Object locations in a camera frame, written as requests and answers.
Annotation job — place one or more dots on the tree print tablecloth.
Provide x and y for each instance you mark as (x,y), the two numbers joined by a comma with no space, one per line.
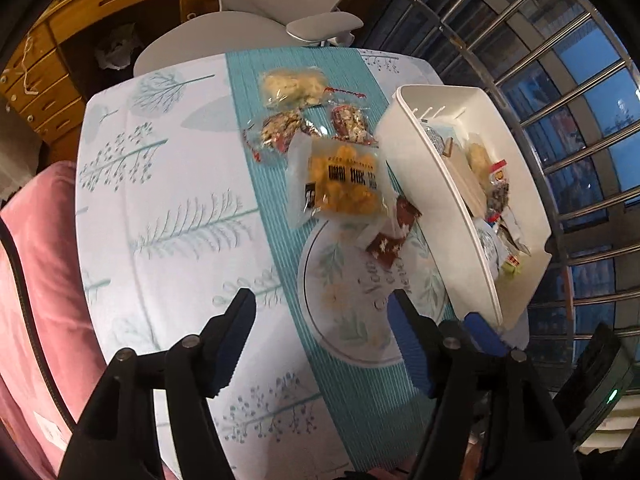
(175,185)

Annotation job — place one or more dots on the red candy packet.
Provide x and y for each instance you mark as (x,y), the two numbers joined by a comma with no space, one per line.
(350,122)

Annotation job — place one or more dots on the crumpled plastic bag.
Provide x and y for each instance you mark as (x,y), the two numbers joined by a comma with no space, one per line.
(117,47)

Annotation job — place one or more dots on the clear nut mix packet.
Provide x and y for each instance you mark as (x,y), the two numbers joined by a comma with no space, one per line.
(277,130)

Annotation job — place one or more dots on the pale chips bag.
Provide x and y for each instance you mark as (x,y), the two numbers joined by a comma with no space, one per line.
(292,87)

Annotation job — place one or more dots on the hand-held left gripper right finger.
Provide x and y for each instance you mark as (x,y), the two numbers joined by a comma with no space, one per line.
(415,350)

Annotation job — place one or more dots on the large yellow snack packet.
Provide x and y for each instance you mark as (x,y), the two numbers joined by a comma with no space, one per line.
(345,185)

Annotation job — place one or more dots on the pink blanket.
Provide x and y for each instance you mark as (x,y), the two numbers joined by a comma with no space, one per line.
(35,285)

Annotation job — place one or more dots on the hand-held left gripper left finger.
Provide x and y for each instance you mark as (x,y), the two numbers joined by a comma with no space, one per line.
(232,345)

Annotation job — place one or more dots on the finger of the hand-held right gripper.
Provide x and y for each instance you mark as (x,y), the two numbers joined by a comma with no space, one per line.
(482,332)

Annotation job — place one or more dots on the wooden desk with drawers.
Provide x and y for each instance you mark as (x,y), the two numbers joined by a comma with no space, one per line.
(45,95)

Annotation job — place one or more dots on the metal window grill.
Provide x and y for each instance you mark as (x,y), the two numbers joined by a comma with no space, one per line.
(575,110)

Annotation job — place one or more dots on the white plastic bin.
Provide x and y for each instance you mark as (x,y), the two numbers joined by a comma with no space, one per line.
(425,175)

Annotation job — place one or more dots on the small brown red packet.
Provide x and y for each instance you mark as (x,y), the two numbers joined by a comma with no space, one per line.
(406,215)
(385,249)

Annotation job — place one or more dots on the pile of assorted snack packets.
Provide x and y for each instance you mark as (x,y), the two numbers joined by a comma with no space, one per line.
(492,195)

